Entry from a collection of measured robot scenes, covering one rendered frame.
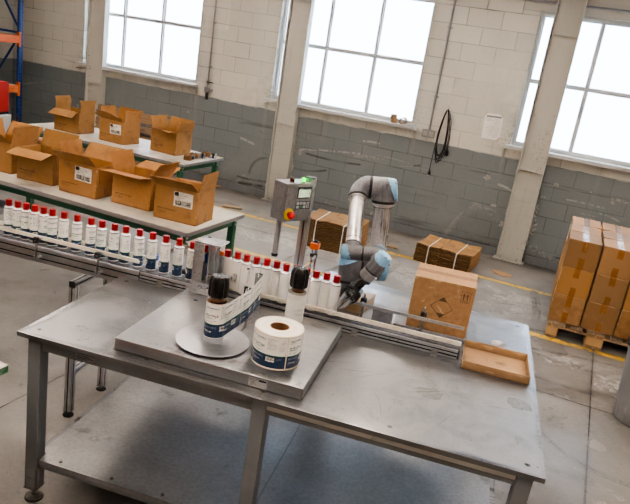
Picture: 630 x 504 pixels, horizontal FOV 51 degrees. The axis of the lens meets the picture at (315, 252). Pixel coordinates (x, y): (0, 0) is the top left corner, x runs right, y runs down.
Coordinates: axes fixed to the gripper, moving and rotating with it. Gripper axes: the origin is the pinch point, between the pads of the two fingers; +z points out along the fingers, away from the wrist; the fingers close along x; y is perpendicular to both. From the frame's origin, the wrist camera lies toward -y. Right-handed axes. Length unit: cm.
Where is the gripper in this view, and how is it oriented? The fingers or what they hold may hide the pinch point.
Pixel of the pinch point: (340, 305)
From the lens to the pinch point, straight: 324.1
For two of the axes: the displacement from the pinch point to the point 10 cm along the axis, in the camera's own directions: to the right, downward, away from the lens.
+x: 7.6, 6.5, -0.4
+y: -2.6, 2.4, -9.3
